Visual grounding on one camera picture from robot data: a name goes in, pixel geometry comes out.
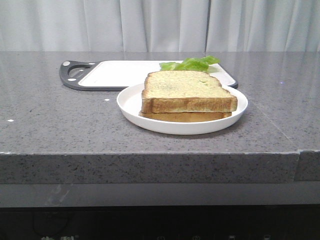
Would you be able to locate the bread slice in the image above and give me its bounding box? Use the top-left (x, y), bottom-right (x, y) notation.
top-left (139, 111), bottom-right (232, 123)
top-left (141, 70), bottom-right (238, 114)

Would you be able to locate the green lettuce leaf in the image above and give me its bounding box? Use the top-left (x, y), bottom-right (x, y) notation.
top-left (159, 55), bottom-right (220, 73)

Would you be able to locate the white round plate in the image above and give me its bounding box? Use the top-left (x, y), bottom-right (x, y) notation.
top-left (116, 83), bottom-right (248, 135)

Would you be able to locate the white black cutting board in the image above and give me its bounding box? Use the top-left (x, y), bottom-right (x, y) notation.
top-left (59, 59), bottom-right (239, 92)

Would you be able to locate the dark appliance front panel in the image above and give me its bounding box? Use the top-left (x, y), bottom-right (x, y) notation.
top-left (0, 205), bottom-right (320, 240)

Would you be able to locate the white curtain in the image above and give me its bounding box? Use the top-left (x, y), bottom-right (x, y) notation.
top-left (0, 0), bottom-right (320, 52)

